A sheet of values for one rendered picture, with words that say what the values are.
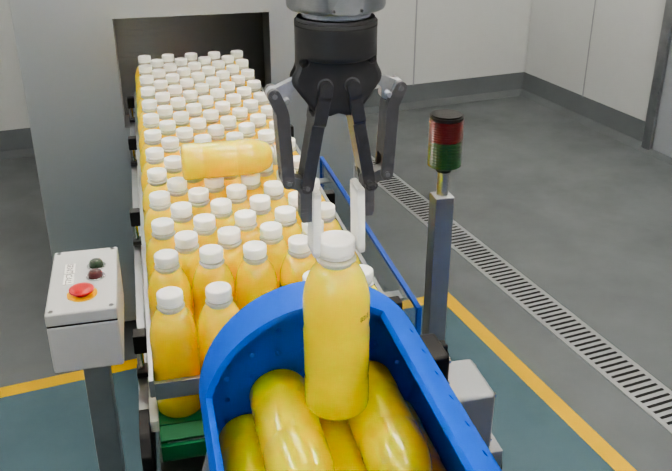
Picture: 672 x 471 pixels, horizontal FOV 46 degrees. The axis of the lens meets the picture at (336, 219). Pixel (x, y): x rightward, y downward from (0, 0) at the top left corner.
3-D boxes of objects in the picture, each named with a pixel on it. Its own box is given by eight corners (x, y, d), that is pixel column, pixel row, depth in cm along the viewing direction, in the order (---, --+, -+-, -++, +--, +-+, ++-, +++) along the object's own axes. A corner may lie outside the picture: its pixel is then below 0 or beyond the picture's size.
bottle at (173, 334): (203, 389, 129) (195, 289, 122) (202, 416, 123) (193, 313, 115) (159, 392, 129) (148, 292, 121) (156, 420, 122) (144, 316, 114)
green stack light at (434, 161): (433, 172, 146) (435, 146, 144) (422, 160, 151) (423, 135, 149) (466, 169, 147) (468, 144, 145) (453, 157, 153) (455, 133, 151)
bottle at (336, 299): (292, 406, 88) (287, 257, 80) (328, 375, 93) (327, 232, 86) (345, 430, 85) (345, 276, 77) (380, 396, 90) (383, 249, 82)
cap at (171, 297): (184, 296, 120) (183, 285, 119) (183, 309, 117) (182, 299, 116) (158, 298, 120) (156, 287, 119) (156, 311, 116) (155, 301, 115)
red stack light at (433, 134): (435, 146, 144) (436, 125, 142) (423, 135, 149) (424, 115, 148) (468, 143, 145) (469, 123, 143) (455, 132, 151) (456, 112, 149)
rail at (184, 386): (156, 400, 119) (154, 384, 118) (155, 397, 120) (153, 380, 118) (410, 363, 128) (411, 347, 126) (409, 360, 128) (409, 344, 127)
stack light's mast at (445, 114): (432, 202, 148) (436, 120, 142) (420, 189, 154) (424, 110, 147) (463, 199, 150) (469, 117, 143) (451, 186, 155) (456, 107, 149)
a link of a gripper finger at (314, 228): (321, 193, 76) (313, 193, 76) (320, 257, 79) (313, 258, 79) (314, 181, 79) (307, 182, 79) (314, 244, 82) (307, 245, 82)
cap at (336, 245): (309, 257, 81) (309, 241, 80) (331, 243, 84) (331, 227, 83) (341, 267, 79) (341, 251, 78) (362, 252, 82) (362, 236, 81)
